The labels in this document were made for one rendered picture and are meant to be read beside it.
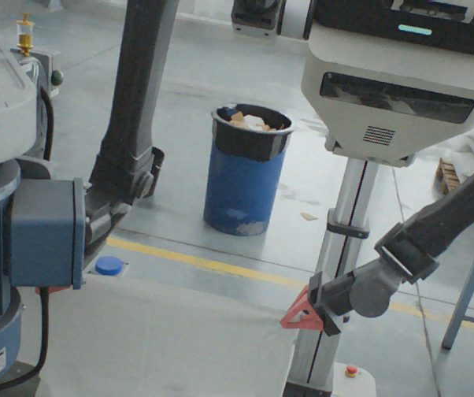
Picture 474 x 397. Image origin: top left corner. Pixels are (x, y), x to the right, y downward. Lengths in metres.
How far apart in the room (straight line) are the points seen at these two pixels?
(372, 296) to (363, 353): 1.83
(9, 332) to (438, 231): 0.57
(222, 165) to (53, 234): 2.59
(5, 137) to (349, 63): 0.75
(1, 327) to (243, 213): 2.64
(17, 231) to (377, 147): 0.94
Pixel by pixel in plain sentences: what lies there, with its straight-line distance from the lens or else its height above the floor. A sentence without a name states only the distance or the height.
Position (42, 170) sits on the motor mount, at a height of 1.31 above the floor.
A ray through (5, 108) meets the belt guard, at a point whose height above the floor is 1.42.
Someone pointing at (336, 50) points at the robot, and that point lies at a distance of 1.17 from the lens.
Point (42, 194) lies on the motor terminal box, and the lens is 0.65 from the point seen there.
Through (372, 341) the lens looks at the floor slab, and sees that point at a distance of 2.77.
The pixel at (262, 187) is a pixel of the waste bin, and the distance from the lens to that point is 3.20.
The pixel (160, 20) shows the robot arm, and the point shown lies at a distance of 0.71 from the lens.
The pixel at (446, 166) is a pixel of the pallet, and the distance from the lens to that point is 4.85.
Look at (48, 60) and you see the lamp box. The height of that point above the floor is 1.32.
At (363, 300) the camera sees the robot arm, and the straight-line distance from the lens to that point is 0.86.
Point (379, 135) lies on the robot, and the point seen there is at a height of 1.22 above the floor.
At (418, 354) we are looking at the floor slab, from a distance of 2.81.
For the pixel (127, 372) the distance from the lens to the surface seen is 1.09.
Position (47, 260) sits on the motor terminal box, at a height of 1.25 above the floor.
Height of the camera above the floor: 1.59
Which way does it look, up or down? 25 degrees down
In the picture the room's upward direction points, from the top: 10 degrees clockwise
